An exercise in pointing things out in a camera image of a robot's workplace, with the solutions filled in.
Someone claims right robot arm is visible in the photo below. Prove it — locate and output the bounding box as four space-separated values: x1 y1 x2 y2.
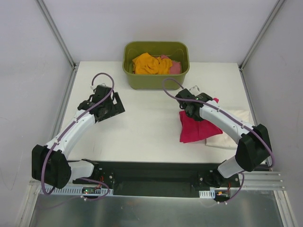
175 88 272 188

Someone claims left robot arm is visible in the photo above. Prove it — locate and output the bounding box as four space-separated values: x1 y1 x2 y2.
31 85 125 189

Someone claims salmon pink t-shirt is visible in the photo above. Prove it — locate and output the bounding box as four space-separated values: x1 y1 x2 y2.
160 55 182 75

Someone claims folded white t-shirt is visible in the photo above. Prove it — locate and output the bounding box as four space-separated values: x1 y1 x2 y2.
203 109 252 149

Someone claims yellow t-shirt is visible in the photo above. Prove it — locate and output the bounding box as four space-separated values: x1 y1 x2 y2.
132 52 171 75

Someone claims green plastic bin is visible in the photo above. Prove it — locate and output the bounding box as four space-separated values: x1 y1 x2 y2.
122 41 190 90

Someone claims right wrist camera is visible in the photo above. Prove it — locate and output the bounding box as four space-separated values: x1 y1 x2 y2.
189 85 200 96

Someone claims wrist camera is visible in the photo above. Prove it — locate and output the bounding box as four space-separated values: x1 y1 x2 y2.
189 85 200 96
90 83 107 90

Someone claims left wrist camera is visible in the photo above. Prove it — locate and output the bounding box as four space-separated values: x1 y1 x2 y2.
90 83 107 90

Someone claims left aluminium frame post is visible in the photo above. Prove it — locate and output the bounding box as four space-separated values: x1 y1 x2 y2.
35 0 80 69

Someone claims aluminium frame post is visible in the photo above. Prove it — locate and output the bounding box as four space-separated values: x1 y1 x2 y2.
35 0 80 69
238 0 287 71

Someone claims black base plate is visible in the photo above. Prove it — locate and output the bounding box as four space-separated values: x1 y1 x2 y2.
71 158 272 197

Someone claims aluminium frame rail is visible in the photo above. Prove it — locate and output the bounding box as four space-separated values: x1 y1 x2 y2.
45 163 285 190

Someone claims right aluminium frame post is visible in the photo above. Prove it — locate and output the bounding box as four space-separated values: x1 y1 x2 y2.
238 0 287 71

